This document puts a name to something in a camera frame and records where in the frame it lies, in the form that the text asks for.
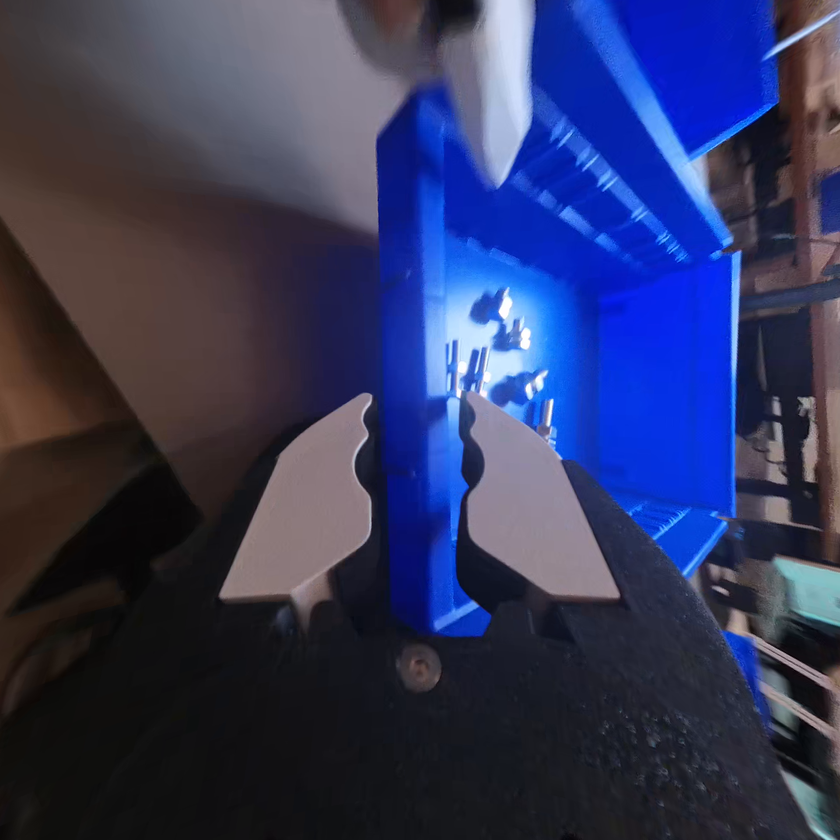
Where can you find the cluster of bolts with nuts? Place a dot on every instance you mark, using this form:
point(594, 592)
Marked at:
point(505, 328)

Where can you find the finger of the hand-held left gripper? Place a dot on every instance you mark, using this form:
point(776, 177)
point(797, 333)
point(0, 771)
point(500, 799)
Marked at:
point(492, 92)

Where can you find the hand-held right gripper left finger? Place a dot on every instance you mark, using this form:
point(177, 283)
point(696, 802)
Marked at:
point(302, 519)

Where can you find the blue plastic bin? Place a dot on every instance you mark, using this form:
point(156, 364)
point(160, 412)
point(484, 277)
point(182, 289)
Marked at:
point(748, 676)
point(420, 394)

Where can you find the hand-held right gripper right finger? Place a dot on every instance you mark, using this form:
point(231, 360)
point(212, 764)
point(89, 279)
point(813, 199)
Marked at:
point(538, 519)

